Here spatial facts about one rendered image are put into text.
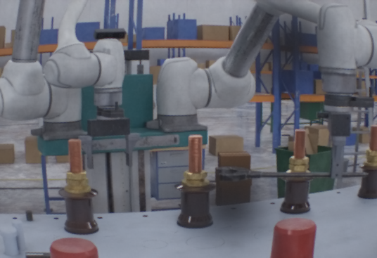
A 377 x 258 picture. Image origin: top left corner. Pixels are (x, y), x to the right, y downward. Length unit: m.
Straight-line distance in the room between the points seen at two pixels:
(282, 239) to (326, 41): 0.51
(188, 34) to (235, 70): 7.24
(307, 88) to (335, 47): 9.16
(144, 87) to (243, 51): 0.44
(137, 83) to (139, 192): 0.45
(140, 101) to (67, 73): 0.67
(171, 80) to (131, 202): 0.56
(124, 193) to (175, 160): 3.30
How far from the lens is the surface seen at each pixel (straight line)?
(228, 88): 1.95
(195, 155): 1.13
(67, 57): 1.43
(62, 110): 1.76
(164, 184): 5.45
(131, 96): 2.01
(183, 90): 1.92
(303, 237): 0.72
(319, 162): 5.39
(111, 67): 1.52
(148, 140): 1.88
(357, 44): 1.10
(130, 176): 2.13
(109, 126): 1.57
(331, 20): 1.08
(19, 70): 1.64
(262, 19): 1.71
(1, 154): 8.95
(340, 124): 1.07
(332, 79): 1.08
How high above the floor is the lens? 1.73
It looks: 7 degrees down
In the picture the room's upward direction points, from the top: straight up
